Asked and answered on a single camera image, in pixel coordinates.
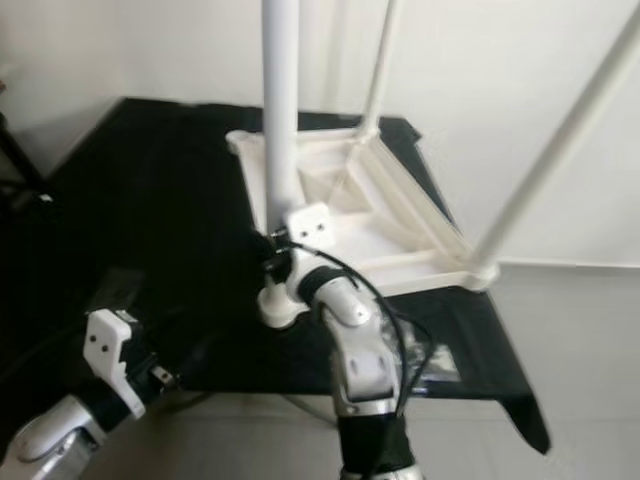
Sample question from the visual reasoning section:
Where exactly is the grey metal table foot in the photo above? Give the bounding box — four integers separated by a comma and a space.
280, 395, 346, 426

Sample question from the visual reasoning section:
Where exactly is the black tablecloth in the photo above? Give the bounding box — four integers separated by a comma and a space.
0, 97, 553, 456

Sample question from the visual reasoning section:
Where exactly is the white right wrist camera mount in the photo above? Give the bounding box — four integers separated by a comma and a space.
285, 202, 336, 301

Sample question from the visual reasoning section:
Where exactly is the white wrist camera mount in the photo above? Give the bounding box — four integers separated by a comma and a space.
285, 202, 336, 301
85, 308, 151, 419

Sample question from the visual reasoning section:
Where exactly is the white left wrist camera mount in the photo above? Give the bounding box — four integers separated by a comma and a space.
85, 308, 151, 419

